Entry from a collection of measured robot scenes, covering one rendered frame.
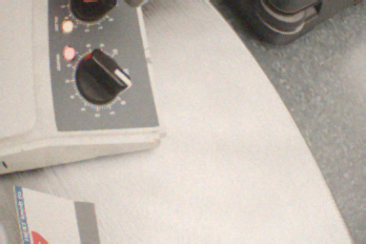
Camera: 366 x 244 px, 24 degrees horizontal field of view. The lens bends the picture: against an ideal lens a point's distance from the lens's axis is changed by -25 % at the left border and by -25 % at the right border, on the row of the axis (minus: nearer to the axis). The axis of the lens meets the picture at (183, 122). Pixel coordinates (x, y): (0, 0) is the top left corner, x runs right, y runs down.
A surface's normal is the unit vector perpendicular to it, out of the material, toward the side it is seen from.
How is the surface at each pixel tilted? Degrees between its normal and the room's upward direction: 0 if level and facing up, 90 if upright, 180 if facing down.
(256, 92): 0
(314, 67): 0
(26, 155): 90
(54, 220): 40
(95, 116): 30
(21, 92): 0
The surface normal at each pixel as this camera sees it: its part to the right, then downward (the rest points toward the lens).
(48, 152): 0.22, 0.95
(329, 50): 0.04, -0.25
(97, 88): 0.52, -0.32
